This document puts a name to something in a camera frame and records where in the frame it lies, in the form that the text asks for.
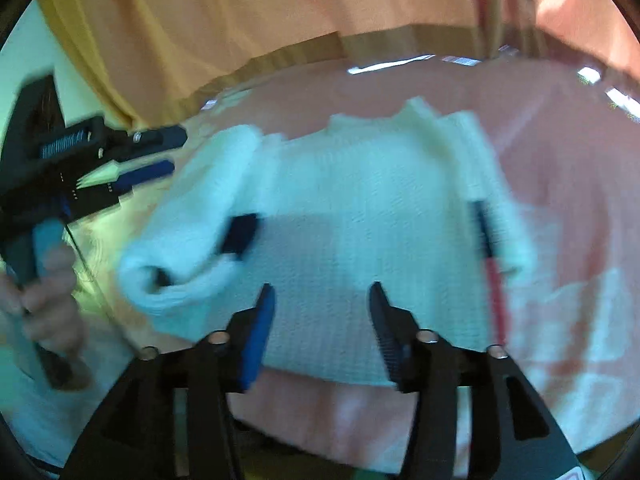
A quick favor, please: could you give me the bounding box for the orange pink curtain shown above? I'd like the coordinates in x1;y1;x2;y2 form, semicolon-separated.
37;0;640;133

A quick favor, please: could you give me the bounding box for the person's left hand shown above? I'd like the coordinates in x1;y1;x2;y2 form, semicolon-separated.
0;244;89;357

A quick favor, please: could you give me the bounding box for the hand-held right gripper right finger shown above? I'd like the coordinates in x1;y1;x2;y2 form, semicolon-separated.
368;281;583;480

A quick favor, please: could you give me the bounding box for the white pink navy knit sweater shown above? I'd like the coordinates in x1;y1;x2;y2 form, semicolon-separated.
117;97;539;389

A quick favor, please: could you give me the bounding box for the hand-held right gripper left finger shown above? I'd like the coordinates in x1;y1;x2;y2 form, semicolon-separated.
62;282;277;480

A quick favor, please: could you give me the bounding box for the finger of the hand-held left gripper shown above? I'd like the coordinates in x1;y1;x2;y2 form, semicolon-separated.
107;159;177;197
102;125;189;162

